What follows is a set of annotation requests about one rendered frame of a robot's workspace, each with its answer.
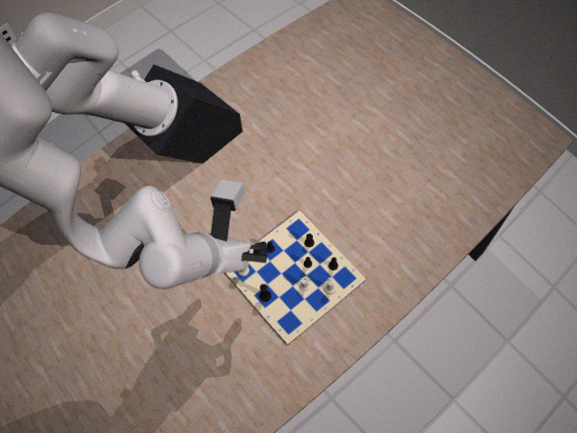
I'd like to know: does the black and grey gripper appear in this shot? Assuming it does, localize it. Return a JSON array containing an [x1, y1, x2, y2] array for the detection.
[[207, 234, 267, 275]]

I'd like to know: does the blue and cream chessboard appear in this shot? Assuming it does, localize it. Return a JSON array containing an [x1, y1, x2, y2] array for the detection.
[[226, 211, 366, 345]]

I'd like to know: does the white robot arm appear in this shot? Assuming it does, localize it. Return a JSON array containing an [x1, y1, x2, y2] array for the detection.
[[0, 13, 220, 290]]

